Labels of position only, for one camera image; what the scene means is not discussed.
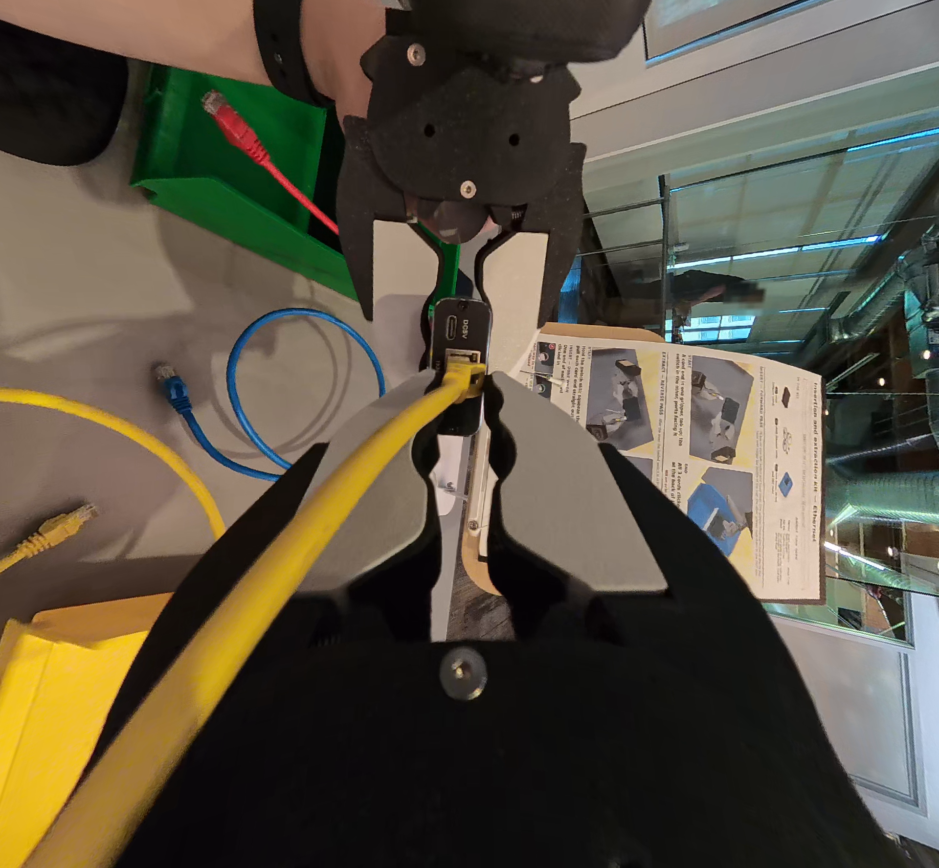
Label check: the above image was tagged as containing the yellow plastic bin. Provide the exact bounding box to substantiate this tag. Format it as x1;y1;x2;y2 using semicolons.
0;593;173;868

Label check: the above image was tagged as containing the white stand base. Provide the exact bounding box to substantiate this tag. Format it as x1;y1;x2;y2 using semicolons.
429;435;491;561

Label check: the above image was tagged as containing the black network switch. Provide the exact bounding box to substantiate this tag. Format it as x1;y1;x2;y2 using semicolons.
427;298;492;438

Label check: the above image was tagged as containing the black textured pad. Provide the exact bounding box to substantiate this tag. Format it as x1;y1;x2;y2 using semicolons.
0;21;129;166

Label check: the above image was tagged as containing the blue ethernet cable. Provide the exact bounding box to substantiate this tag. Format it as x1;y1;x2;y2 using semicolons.
153;307;387;482

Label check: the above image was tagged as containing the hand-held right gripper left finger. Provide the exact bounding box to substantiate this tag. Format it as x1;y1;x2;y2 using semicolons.
293;371;445;601

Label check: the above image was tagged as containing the black smartwatch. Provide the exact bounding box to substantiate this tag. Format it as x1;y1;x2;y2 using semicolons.
253;0;412;110

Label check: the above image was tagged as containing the green plastic bin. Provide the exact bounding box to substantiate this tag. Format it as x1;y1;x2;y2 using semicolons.
131;65;360;300

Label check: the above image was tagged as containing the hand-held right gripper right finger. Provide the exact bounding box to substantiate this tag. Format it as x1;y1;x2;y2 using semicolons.
486;373;669;596

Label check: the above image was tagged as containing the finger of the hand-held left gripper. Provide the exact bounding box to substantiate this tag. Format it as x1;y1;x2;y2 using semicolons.
475;230;549;372
373;219;462;370

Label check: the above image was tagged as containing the yellow ethernet cable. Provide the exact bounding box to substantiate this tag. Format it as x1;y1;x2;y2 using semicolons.
0;358;489;868

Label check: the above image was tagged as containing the red ethernet cable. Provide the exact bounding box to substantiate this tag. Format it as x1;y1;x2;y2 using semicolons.
201;90;340;234

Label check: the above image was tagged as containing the printed instruction sheet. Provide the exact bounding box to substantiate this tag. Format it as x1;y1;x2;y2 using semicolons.
524;340;826;603

